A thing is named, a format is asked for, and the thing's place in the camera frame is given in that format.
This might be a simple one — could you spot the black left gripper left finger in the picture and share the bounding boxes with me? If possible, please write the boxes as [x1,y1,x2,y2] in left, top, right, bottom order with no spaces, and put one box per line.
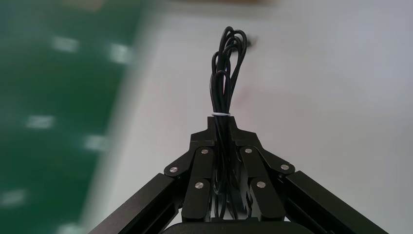
[89,117,217,234]

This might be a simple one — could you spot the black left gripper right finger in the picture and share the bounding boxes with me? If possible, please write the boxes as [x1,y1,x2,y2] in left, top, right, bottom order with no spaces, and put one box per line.
[229,117,388,234]

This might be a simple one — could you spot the black wired computer mouse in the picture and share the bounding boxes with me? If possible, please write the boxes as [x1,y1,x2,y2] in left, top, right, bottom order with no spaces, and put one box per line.
[209,26,258,222]

